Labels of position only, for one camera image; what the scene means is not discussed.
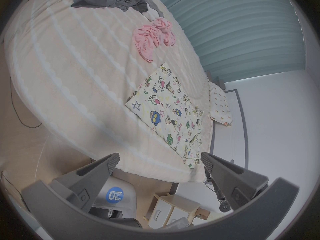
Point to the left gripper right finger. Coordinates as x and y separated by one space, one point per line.
235 184

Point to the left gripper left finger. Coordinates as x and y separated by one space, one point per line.
87 181

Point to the white printed pyjama top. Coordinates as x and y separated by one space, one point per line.
160 104

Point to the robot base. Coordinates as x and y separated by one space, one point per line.
127 189

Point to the brown cardboard box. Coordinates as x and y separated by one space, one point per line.
203 212

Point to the white wooden bedside table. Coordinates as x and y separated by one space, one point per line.
180 202

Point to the clear plastic box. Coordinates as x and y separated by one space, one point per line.
180 222

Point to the white printed pillow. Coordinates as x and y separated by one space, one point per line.
221 101

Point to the bed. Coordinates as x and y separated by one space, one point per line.
75 84

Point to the grey bedside table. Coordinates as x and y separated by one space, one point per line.
218 82

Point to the blue-green curtain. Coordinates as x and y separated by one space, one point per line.
237 34

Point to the pink garment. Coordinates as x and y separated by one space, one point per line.
147 39

